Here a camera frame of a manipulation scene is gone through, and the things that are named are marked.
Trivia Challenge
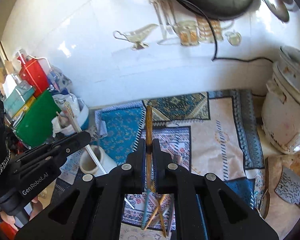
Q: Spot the white chopstick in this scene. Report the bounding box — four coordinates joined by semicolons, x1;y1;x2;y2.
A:
64;101;107;174

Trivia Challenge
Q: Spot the teal chopstick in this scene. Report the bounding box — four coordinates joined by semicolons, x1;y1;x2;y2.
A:
141;189;151;230

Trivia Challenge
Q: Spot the brown wooden chopstick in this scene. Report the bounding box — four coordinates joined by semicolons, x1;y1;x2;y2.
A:
145;105;155;192

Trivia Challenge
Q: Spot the grey metal chopstick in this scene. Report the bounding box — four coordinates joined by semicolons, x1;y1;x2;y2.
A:
167;203;174;237

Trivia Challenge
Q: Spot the tan wooden chopstick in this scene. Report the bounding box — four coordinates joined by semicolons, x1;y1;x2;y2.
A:
142;194;167;238

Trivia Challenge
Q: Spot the green cutting board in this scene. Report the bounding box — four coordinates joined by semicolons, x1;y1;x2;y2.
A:
15;90;61;148

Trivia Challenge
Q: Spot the white blue round tub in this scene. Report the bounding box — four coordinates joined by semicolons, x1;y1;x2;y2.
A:
51;94;89;137

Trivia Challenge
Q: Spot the white ceramic utensil cup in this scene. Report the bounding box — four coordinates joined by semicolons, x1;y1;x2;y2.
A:
79;145;117;177

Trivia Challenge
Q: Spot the white blue plastic bag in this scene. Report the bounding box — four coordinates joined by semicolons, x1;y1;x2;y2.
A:
47;66;72;95

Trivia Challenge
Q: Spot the patterned patchwork table cloth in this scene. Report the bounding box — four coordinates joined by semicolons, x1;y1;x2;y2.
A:
52;88;267;240

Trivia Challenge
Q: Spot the teal tissue box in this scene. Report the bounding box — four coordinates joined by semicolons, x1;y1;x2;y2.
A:
4;81;34;118

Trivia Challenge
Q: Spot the red tin box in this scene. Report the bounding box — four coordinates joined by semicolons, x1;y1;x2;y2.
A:
16;49;49;98

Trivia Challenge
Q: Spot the gold metal spoon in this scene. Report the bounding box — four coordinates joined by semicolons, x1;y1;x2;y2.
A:
258;189;270;219

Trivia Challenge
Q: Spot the wooden chopping board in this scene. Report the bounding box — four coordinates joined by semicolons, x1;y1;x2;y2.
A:
258;153;300;239

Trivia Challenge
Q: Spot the steel cleaver knife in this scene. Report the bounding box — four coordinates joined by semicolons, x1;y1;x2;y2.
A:
275;166;300;208

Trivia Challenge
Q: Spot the white rice cooker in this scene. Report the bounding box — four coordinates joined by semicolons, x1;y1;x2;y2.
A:
261;46;300;154

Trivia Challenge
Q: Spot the metal ladle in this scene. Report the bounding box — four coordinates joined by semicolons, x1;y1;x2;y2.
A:
255;0;290;23

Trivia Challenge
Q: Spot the black power cable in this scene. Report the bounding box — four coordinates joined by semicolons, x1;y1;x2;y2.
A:
156;0;274;63

